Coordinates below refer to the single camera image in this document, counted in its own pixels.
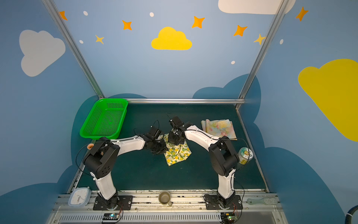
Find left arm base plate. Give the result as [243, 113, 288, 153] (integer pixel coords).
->
[93, 195, 133, 211]

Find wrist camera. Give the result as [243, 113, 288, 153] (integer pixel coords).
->
[148, 126, 162, 140]
[169, 116, 184, 132]

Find terracotta ribbed vase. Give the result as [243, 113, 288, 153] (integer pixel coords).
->
[86, 143, 94, 150]

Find green circuit board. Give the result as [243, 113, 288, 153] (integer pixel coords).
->
[102, 213, 121, 224]
[220, 213, 239, 224]

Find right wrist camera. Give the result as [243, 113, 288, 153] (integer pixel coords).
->
[169, 116, 184, 132]

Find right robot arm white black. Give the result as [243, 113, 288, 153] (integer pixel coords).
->
[168, 118, 240, 201]

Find left green circuit board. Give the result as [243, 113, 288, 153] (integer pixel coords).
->
[102, 213, 121, 224]

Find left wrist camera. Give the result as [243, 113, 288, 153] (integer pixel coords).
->
[148, 126, 162, 140]

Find olive ceramic mug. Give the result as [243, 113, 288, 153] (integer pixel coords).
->
[158, 191, 172, 207]

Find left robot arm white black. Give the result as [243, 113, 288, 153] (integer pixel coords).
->
[83, 135, 168, 201]

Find aluminium frame back rail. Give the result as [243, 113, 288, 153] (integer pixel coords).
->
[126, 98, 245, 105]

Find green plastic basket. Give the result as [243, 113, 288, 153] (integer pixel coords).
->
[80, 99, 128, 140]

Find right green circuit board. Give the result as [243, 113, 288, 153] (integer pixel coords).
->
[220, 213, 239, 224]

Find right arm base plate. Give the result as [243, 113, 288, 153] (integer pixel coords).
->
[203, 194, 243, 210]

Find white square clock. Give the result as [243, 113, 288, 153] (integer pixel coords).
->
[68, 187, 91, 208]

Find tape roll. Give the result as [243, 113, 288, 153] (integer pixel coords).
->
[238, 147, 254, 165]

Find pastel floral skirt pink flowers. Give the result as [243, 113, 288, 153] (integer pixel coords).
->
[201, 119, 237, 140]

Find lemon print skirt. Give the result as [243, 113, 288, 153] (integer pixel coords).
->
[160, 134, 192, 166]

